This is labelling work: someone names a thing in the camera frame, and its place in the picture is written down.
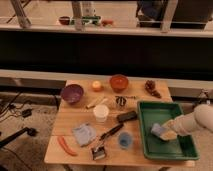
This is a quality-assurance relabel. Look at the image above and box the metal binder clip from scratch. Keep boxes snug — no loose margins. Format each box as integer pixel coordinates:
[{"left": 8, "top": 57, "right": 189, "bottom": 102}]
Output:
[{"left": 91, "top": 145, "right": 106, "bottom": 160}]

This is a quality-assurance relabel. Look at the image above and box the dark red background bowl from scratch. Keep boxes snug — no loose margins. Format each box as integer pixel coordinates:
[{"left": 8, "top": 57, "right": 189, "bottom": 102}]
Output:
[{"left": 59, "top": 16, "right": 70, "bottom": 25}]

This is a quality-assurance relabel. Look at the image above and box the small blue cup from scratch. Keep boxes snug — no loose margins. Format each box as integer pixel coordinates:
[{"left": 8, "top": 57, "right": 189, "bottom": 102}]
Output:
[{"left": 118, "top": 132, "right": 133, "bottom": 149}]

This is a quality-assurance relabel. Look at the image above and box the green plastic tray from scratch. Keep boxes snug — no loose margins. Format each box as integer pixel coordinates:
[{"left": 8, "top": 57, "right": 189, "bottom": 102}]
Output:
[{"left": 137, "top": 101, "right": 199, "bottom": 160}]

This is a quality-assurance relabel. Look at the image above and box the white plastic cup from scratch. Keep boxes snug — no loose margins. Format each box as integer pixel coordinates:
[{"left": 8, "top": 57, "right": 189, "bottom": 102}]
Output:
[{"left": 93, "top": 105, "right": 109, "bottom": 123}]

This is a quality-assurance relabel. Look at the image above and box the green background object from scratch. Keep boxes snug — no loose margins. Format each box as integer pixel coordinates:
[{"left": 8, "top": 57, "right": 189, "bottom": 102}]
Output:
[{"left": 70, "top": 16, "right": 101, "bottom": 25}]

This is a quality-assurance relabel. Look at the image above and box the blue yellow sponge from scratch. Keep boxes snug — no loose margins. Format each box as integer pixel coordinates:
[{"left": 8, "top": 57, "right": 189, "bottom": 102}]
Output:
[{"left": 150, "top": 122, "right": 178, "bottom": 141}]

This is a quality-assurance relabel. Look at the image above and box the small orange fruit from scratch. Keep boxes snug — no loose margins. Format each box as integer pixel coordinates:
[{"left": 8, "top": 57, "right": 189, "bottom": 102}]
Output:
[{"left": 92, "top": 81, "right": 103, "bottom": 92}]

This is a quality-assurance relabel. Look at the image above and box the brown pine cone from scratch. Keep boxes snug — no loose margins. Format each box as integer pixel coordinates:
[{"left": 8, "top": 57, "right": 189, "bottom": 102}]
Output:
[{"left": 145, "top": 80, "right": 161, "bottom": 98}]

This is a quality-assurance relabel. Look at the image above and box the blue folded cloth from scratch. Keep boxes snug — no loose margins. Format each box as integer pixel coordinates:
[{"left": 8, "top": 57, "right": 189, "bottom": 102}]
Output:
[{"left": 72, "top": 123, "right": 96, "bottom": 147}]

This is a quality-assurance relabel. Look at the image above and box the wooden stick utensil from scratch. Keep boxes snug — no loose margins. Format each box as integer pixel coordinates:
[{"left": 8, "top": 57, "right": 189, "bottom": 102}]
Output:
[{"left": 86, "top": 97, "right": 108, "bottom": 109}]

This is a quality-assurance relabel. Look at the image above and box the orange carrot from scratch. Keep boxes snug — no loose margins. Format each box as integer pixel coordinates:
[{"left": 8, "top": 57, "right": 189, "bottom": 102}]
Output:
[{"left": 57, "top": 136, "right": 78, "bottom": 156}]

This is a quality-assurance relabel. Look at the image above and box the orange bowl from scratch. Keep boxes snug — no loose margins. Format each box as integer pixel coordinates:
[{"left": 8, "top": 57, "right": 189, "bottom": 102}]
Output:
[{"left": 110, "top": 74, "right": 129, "bottom": 93}]

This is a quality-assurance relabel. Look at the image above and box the purple bowl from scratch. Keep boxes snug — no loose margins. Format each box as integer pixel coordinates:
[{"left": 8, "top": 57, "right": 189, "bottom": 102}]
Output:
[{"left": 61, "top": 84, "right": 84, "bottom": 104}]

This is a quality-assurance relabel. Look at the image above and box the orange background object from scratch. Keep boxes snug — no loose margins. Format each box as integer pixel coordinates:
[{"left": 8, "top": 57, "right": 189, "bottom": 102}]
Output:
[{"left": 101, "top": 20, "right": 114, "bottom": 27}]

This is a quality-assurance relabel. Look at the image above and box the white gloved right hand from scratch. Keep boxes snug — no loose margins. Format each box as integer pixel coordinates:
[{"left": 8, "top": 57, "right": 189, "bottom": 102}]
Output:
[{"left": 161, "top": 120, "right": 177, "bottom": 141}]

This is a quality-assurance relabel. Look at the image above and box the black rectangular case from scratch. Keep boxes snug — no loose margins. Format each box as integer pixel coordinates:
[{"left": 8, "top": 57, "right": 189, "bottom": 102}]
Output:
[{"left": 117, "top": 111, "right": 137, "bottom": 123}]

